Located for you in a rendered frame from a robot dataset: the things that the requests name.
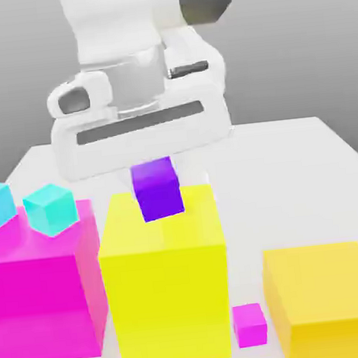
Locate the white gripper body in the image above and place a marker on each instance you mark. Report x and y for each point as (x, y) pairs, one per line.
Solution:
(150, 144)

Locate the small purple cube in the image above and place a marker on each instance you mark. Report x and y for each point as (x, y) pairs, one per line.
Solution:
(158, 193)

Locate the small magenta cube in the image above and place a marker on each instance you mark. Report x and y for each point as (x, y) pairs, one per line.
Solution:
(250, 325)

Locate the large yellow box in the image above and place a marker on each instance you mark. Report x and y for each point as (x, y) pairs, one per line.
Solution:
(165, 286)

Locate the large magenta box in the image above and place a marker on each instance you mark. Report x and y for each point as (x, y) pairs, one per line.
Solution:
(38, 290)

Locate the large orange box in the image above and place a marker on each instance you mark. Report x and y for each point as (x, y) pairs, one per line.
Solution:
(331, 299)

